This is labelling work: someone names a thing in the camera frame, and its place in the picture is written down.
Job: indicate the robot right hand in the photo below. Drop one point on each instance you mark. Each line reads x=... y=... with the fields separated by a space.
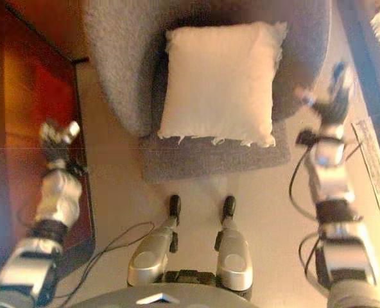
x=332 y=102

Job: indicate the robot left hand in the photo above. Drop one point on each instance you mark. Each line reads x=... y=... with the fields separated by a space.
x=56 y=141

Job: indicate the white fringed square cushion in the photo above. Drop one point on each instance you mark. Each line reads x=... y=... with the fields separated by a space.
x=219 y=83

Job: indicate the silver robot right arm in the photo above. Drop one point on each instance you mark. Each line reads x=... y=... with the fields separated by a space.
x=331 y=179

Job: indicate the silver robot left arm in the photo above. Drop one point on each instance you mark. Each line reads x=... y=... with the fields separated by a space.
x=60 y=199

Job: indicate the glossy brown wooden wardrobe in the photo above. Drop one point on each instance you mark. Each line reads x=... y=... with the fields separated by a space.
x=23 y=80

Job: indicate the grey patterned floor rug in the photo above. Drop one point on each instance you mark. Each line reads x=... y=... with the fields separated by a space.
x=373 y=160

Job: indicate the grey fabric tub armchair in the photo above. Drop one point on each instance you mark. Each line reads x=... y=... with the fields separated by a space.
x=119 y=80

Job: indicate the silver robot left leg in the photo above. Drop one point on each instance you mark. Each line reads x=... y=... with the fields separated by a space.
x=151 y=253

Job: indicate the silver robot leg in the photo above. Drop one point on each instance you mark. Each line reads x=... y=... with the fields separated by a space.
x=151 y=253
x=235 y=253

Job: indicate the silver robot right leg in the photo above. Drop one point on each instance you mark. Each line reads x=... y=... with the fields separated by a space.
x=235 y=253

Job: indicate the grey robot torso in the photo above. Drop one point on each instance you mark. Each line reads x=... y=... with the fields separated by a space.
x=164 y=296

